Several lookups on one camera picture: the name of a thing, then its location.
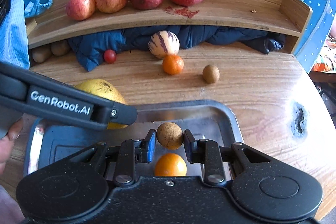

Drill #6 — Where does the person's left hand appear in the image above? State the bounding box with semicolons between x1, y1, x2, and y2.
0;118;23;174

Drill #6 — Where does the small red cherry tomato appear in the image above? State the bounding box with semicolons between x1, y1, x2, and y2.
103;50;117;64

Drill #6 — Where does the small orange mandarin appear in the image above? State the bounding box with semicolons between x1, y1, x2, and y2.
154;153;187;177

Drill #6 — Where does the pale red apple leftmost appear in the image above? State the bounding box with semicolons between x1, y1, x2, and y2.
66;0;96;21

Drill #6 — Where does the light blue striped cloth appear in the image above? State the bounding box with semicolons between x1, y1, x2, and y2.
0;0;54;70

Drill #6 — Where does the striped pepino melon back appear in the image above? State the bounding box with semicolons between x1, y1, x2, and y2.
147;31;180;59

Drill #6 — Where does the silver metal tray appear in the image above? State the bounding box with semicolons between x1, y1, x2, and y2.
23;100;243;176

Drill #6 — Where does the brown kiwi left under shelf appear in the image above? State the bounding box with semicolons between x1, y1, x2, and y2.
31;45;52;64

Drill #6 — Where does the brown kiwi right under shelf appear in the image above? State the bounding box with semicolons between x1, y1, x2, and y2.
51;40;70;56

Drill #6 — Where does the dark blue padded jacket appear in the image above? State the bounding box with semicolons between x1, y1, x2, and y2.
67;25;286;72

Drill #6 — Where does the curved wooden shelf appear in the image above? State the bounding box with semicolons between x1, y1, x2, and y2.
26;0;313;53

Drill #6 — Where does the yellow mango with spot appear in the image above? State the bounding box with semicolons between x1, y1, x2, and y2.
74;78;129;130

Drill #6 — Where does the brown kiwi under shelf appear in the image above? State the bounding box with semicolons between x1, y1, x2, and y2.
31;45;52;64
51;40;70;56

